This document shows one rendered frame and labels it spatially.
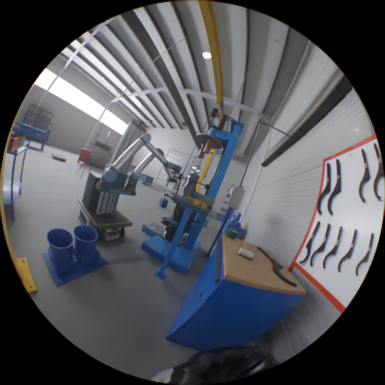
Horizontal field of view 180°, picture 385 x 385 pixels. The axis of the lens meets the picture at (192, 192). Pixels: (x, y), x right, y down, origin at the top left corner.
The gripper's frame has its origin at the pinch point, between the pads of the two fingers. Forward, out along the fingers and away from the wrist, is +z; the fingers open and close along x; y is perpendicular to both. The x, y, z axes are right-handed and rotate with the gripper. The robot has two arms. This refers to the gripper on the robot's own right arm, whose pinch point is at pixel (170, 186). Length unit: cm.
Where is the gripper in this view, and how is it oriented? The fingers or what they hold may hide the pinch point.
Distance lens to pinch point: 184.9
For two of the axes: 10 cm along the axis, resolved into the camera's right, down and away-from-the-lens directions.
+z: -3.9, 9.2, 0.3
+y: -2.2, -0.6, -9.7
